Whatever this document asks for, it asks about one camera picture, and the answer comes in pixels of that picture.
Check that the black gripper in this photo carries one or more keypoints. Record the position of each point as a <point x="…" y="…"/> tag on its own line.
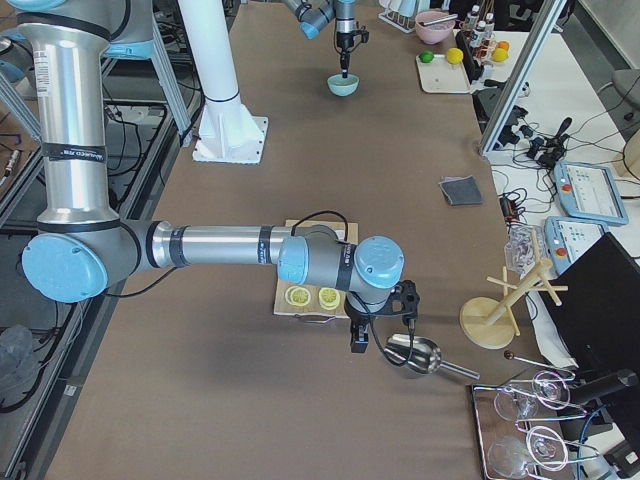
<point x="343" y="40"/>
<point x="357" y="314"/>

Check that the mint green bowl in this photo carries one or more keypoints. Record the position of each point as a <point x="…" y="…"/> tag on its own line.
<point x="343" y="86"/>

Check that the pink bowl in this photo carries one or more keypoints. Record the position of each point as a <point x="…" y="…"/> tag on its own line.
<point x="433" y="27"/>

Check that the lemon slice lower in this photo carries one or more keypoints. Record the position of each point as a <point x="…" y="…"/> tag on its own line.
<point x="329" y="298"/>

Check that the lemon slice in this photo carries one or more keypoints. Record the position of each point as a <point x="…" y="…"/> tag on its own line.
<point x="297" y="296"/>
<point x="329" y="298"/>

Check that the steel scoop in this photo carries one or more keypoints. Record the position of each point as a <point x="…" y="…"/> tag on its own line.
<point x="422" y="355"/>

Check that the lemon slice upper front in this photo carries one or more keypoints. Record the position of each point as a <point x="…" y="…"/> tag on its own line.
<point x="297" y="296"/>

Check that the green lime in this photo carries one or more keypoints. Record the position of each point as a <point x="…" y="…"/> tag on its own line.
<point x="426" y="56"/>

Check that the bamboo cutting board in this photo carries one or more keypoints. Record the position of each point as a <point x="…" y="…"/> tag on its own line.
<point x="315" y="259"/>

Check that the cream rabbit tray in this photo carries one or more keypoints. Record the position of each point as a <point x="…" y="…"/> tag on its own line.
<point x="440" y="77"/>

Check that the yellow lemon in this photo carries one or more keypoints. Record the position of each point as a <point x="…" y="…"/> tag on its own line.
<point x="454" y="56"/>

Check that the wooden cup tree stand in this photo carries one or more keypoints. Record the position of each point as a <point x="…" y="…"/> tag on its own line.
<point x="490" y="323"/>

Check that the grey folded cloth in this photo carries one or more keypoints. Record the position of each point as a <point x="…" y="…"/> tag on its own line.
<point x="461" y="191"/>

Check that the metal glass rack tray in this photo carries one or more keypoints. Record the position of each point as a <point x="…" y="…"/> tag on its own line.
<point x="490" y="427"/>

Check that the lower wine glass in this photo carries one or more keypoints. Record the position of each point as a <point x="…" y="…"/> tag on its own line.
<point x="540" y="453"/>

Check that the wine glass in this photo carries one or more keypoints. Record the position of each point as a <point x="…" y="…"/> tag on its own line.
<point x="523" y="399"/>
<point x="540" y="453"/>

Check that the upper wine glass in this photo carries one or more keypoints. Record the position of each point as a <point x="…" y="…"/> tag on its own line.
<point x="523" y="399"/>

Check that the lower teach pendant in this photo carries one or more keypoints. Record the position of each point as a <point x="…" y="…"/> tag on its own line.
<point x="567" y="239"/>

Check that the teach pendant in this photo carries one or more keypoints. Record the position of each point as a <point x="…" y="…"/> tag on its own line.
<point x="567" y="239"/>
<point x="589" y="192"/>

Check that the black monitor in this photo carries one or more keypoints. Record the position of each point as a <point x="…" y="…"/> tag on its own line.
<point x="598" y="320"/>

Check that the upper teach pendant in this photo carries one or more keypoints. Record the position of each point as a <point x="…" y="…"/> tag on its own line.
<point x="589" y="192"/>

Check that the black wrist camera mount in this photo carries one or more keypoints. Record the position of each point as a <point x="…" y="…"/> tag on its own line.
<point x="404" y="300"/>

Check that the aluminium frame post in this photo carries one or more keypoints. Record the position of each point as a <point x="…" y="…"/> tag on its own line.
<point x="536" y="39"/>

